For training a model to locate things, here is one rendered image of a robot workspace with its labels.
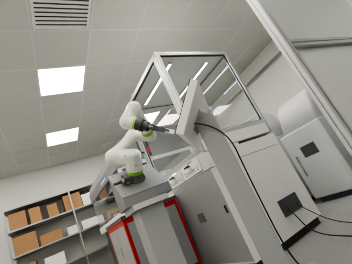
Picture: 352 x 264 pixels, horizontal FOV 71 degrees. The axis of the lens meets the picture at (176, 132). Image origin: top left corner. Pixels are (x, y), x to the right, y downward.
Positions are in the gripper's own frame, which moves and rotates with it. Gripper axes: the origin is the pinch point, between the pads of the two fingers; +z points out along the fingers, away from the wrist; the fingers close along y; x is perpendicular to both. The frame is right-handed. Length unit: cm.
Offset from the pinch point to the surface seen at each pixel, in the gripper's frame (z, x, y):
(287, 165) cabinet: 93, -2, 95
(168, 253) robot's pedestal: 17, 82, 10
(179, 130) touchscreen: 19.2, 2.8, -41.2
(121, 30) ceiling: -120, -116, 83
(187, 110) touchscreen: 20.5, -8.8, -40.7
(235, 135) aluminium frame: 41, -15, 65
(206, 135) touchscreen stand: 30.3, 0.5, -23.0
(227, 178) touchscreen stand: 47, 21, -24
